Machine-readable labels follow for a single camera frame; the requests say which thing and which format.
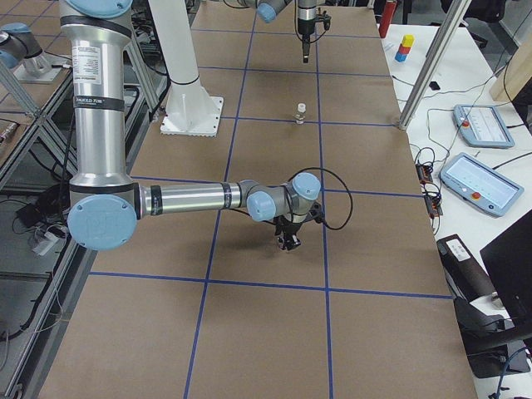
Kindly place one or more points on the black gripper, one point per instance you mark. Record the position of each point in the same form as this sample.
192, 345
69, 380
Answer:
305, 27
288, 229

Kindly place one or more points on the white PPR pipe fitting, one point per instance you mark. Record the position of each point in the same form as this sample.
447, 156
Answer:
300, 115

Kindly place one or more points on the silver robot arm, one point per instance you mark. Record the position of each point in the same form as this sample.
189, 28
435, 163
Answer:
306, 17
106, 204

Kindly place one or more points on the red cylinder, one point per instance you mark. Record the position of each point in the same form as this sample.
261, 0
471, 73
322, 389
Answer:
387, 16

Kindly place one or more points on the stacked colour blocks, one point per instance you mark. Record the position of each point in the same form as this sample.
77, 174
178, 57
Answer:
404, 48

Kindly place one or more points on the small black object on table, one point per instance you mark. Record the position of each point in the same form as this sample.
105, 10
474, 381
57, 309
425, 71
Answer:
434, 86

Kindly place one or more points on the orange circuit board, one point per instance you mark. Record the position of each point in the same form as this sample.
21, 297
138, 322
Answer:
430, 190

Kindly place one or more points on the black box with label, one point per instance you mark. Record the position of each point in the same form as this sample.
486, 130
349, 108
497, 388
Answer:
466, 273

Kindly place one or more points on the far teach pendant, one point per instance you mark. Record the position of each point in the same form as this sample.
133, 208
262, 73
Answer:
482, 126

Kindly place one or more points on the teach pendant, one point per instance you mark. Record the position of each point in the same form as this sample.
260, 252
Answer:
482, 126
480, 185

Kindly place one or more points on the near teach pendant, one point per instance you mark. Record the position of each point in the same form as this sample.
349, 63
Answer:
480, 185

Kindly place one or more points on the black monitor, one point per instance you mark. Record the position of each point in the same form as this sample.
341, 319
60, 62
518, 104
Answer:
507, 259

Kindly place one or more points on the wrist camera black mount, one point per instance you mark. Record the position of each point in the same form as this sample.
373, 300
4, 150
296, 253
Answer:
324, 18
316, 213

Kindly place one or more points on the white pedestal column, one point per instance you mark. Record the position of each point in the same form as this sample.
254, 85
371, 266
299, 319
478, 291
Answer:
189, 109

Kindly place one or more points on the aluminium frame post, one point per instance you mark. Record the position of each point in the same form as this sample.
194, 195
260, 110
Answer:
436, 51

